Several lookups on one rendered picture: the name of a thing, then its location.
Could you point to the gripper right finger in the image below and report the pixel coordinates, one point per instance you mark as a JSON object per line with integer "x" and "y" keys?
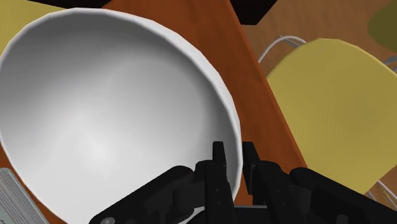
{"x": 288, "y": 198}

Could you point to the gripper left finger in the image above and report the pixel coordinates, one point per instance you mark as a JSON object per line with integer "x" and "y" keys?
{"x": 189, "y": 192}

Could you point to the white bowl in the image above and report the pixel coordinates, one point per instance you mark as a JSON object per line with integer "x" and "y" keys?
{"x": 102, "y": 99}

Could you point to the grey ribbed box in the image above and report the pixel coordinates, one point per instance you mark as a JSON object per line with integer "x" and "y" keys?
{"x": 15, "y": 198}

